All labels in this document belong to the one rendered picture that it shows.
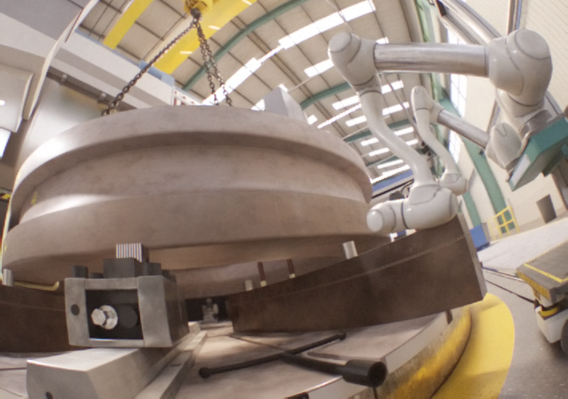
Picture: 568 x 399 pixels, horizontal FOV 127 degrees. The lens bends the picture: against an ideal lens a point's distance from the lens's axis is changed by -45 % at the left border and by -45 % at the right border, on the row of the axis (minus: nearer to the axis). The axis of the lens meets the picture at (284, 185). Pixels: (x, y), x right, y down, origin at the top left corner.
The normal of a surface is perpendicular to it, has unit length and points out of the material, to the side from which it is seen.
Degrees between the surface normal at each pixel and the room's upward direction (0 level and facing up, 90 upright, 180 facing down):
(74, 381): 90
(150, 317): 90
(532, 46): 93
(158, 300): 90
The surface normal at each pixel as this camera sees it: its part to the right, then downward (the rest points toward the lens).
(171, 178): 0.25, -0.46
